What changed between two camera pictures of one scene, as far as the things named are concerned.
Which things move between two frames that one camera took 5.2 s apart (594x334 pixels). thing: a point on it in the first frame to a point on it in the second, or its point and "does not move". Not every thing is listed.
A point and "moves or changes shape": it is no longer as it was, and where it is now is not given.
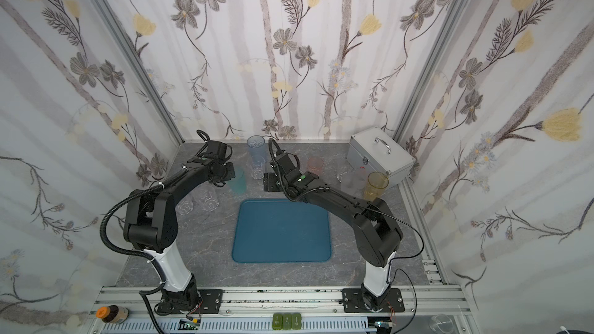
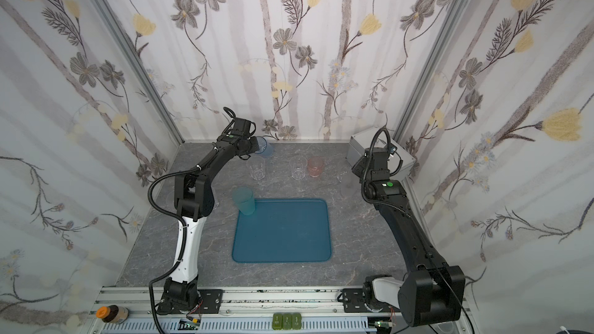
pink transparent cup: [315, 165] does not move
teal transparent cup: [238, 184] to [244, 199]
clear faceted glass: [257, 168] does not move
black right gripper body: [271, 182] to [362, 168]
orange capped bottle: [114, 314] does not move
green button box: [287, 321] does not move
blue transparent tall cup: [256, 144] moves or changes shape
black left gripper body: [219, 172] to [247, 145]
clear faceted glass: [353, 182] does not move
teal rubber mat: [276, 230] does not move
